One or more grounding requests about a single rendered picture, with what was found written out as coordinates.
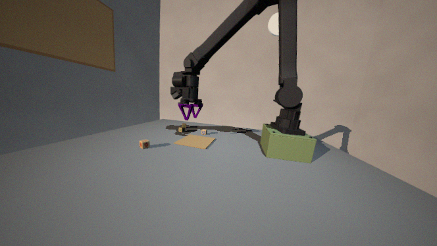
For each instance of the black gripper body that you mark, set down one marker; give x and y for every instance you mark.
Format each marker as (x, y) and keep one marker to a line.
(193, 98)

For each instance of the tan flat mat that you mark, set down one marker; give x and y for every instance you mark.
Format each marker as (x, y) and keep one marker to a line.
(195, 141)

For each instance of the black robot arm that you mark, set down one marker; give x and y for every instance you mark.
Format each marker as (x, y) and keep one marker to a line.
(289, 95)

